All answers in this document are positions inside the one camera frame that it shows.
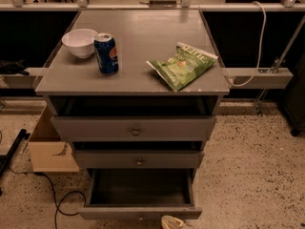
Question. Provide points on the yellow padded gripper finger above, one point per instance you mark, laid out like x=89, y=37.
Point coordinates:
x=169, y=222

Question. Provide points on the grey bottom drawer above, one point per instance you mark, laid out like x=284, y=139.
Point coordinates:
x=140, y=194

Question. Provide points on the grey drawer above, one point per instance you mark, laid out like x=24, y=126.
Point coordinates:
x=143, y=154
x=134, y=118
x=140, y=194

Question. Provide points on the grey middle drawer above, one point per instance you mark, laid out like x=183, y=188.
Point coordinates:
x=143, y=154

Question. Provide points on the grey drawer cabinet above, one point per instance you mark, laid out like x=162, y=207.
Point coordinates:
x=140, y=35

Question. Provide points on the grey top drawer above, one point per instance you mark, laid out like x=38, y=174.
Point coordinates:
x=134, y=118

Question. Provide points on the cardboard box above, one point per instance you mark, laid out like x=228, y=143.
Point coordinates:
x=48, y=152

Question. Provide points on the green chip bag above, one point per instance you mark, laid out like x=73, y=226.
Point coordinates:
x=184, y=67

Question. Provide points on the black stand leg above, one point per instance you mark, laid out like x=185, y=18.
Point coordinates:
x=6, y=159

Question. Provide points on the dark rolling cabinet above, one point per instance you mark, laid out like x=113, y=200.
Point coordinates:
x=293, y=99

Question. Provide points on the blue Pepsi can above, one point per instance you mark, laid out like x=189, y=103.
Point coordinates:
x=106, y=53

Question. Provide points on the white bowl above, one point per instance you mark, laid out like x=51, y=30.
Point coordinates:
x=80, y=42

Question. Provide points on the black object on rail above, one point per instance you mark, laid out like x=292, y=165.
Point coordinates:
x=12, y=67

